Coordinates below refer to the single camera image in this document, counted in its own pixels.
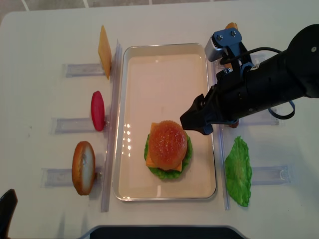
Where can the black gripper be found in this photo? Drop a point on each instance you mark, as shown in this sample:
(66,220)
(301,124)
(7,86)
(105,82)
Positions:
(234,97)

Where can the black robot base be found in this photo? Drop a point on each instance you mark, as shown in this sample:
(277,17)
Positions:
(163,232)

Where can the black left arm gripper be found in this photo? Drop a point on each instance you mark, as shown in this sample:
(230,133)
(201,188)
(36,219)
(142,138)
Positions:
(8,203)

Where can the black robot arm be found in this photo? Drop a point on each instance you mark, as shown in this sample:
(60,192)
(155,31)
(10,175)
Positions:
(300,62)

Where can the standing meat patty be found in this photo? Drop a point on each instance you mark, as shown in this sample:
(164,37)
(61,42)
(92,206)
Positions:
(234,125)

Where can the standing green lettuce leaf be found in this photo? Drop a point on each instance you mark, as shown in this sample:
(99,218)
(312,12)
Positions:
(239,173)

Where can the lettuce on burger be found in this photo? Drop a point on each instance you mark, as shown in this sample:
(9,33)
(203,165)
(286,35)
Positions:
(169,174)

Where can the cheese slice on burger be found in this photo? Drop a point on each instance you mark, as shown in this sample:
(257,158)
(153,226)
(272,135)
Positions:
(149,162)

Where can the standing red tomato slice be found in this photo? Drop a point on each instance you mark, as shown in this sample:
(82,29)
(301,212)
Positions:
(97,111)

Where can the standing cheese slice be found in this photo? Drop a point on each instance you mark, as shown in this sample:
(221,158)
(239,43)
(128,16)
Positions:
(104,52)

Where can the white metal tray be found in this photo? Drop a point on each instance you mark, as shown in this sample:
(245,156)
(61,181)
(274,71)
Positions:
(160,83)

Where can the standing bun left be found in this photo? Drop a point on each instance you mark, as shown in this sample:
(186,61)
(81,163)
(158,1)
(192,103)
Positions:
(83,168)

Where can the clear long rail right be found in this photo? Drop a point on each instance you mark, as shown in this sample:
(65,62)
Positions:
(223,161)

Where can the clear long rail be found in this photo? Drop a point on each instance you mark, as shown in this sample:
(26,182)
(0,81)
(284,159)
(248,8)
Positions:
(112,128)
(223,161)

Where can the clear patty holder rail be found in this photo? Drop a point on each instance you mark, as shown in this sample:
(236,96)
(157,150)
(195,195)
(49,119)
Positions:
(259,118)

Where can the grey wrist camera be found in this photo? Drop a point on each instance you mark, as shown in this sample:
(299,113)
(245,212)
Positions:
(228,40)

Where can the clear bun holder rail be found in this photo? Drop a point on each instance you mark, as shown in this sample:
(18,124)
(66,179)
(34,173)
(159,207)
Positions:
(51,177)
(257,58)

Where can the clear lettuce holder rail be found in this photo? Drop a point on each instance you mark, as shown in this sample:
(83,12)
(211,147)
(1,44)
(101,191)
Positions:
(272,175)

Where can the clear long rail left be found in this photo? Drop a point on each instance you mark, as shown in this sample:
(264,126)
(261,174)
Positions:
(112,128)

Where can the clear cheese holder rail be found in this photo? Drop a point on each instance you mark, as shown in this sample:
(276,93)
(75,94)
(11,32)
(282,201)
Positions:
(82,70)

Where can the clear tomato holder rail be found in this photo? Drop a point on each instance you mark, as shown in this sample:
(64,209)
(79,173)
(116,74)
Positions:
(75,125)

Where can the clear left bun holder rail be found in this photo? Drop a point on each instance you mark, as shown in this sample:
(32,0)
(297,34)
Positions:
(51,177)

